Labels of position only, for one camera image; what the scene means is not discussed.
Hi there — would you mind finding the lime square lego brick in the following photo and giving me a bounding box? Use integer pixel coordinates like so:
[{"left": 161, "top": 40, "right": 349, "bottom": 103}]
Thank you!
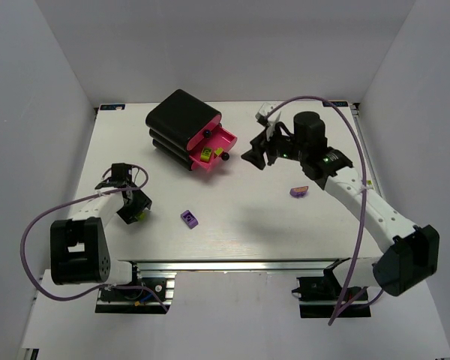
[{"left": 214, "top": 148, "right": 224, "bottom": 157}]

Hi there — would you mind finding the pink top drawer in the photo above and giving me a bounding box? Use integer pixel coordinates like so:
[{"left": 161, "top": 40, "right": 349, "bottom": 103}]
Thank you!
[{"left": 186, "top": 113, "right": 222, "bottom": 152}]

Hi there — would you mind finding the lime lego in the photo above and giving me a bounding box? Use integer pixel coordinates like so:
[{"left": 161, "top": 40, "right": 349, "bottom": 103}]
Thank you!
[{"left": 199, "top": 147, "right": 212, "bottom": 163}]

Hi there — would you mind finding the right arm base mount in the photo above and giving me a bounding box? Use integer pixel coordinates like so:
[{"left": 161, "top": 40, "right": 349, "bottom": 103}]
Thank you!
[{"left": 291, "top": 277, "right": 371, "bottom": 319}]

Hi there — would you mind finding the aluminium table edge rail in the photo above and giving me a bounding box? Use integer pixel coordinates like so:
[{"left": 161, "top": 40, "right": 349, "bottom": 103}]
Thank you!
[{"left": 54, "top": 258, "right": 412, "bottom": 273}]

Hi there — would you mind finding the blue label right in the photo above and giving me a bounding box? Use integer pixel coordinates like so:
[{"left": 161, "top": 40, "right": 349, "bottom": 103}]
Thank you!
[{"left": 322, "top": 100, "right": 350, "bottom": 107}]

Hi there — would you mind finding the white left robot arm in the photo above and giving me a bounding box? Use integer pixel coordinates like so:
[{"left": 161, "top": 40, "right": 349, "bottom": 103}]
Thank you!
[{"left": 50, "top": 163, "right": 152, "bottom": 285}]

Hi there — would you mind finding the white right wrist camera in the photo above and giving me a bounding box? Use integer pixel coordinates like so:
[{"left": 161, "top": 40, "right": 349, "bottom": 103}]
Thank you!
[{"left": 255, "top": 103, "right": 281, "bottom": 140}]

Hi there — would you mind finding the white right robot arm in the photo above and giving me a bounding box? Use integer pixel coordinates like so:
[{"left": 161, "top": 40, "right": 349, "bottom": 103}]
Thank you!
[{"left": 241, "top": 112, "right": 440, "bottom": 296}]

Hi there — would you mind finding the black lower drawer knob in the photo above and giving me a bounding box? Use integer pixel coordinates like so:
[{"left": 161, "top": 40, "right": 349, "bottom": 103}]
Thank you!
[{"left": 220, "top": 152, "right": 230, "bottom": 161}]

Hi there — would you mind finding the blue label left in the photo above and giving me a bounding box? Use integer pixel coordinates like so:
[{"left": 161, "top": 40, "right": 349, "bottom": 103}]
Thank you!
[{"left": 99, "top": 103, "right": 125, "bottom": 111}]

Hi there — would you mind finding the pink drawer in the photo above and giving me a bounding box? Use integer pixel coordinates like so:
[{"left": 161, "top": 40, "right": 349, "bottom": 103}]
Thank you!
[
  {"left": 189, "top": 125, "right": 238, "bottom": 172},
  {"left": 186, "top": 113, "right": 222, "bottom": 152}
]

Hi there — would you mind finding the blue label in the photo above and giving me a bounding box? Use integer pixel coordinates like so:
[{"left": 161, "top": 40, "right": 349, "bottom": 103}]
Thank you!
[
  {"left": 322, "top": 100, "right": 350, "bottom": 107},
  {"left": 99, "top": 103, "right": 125, "bottom": 111}
]

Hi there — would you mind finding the purple butterfly lego brick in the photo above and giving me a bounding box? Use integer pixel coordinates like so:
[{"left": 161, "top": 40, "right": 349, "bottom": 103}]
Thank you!
[{"left": 289, "top": 186, "right": 309, "bottom": 198}]

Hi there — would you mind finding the purple curved lego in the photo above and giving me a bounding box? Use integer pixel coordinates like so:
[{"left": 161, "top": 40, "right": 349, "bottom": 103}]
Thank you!
[{"left": 180, "top": 210, "right": 199, "bottom": 229}]

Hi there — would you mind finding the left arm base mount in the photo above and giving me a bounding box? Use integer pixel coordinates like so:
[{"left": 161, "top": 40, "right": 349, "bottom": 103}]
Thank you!
[{"left": 94, "top": 271, "right": 176, "bottom": 315}]

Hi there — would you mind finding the black drawer cabinet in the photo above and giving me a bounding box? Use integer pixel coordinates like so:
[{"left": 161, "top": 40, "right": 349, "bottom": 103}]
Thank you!
[{"left": 145, "top": 89, "right": 222, "bottom": 170}]

